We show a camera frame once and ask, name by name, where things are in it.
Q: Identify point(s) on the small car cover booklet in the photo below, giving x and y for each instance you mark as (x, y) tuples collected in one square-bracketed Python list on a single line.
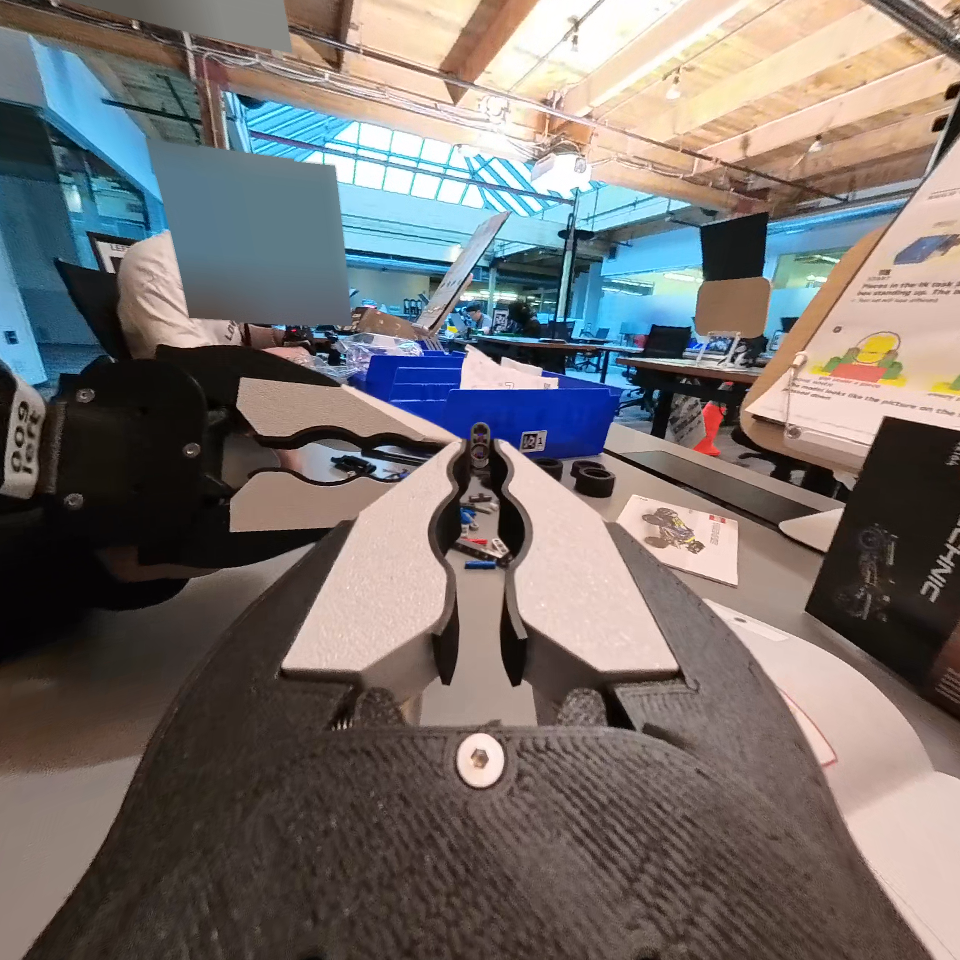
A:
[(712, 547)]

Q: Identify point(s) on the open instruction booklet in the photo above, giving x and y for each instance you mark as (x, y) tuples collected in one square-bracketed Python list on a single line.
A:
[(862, 712)]

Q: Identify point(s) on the black lego panel piece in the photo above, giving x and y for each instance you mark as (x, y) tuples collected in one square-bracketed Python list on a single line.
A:
[(352, 465)]

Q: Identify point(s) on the tilted display board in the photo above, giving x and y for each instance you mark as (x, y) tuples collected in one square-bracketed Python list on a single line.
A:
[(469, 270)]

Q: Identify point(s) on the black rubber lego tire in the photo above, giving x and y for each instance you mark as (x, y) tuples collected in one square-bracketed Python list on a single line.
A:
[(585, 465), (595, 484), (547, 469)]

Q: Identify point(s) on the black square panel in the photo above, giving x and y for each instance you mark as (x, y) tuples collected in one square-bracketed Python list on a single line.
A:
[(735, 247)]

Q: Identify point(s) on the cardboard sign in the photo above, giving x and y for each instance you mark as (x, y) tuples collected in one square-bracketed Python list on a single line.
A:
[(731, 307)]

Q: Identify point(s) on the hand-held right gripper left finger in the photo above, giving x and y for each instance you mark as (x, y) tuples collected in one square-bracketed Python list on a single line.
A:
[(360, 600)]

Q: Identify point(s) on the short black lego beam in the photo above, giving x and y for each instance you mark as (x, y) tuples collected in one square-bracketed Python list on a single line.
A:
[(480, 450)]

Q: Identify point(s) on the white ceiling projector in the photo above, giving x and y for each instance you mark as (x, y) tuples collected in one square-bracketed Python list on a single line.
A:
[(559, 172)]

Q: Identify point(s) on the instruction poster board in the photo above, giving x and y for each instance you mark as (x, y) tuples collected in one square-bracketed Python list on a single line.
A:
[(900, 337)]

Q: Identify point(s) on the long wooden table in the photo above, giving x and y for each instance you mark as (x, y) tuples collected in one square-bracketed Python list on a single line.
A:
[(675, 367)]

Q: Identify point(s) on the lego set box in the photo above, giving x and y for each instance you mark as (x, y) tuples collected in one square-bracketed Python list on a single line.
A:
[(885, 562)]

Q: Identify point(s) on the white papers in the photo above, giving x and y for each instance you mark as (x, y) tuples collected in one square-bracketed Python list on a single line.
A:
[(495, 371)]

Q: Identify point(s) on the clear plastic bag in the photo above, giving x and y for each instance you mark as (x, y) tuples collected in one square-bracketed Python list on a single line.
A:
[(375, 346)]

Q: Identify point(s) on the orange cone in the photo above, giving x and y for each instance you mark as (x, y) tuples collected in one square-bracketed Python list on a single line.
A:
[(709, 435)]

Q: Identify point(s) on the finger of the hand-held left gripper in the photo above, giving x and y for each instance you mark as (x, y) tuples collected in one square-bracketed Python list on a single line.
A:
[(315, 405), (300, 506)]

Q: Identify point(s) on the black chair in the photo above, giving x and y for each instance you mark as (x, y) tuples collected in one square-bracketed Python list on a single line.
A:
[(90, 300)]

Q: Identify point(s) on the white flat stand base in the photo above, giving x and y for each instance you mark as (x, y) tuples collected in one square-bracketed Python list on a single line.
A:
[(814, 529)]

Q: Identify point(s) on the blue plastic bin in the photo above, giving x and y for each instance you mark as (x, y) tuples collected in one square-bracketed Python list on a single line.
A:
[(375, 375), (570, 420)]

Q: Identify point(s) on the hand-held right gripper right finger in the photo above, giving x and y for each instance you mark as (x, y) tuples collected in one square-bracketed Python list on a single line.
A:
[(592, 600)]

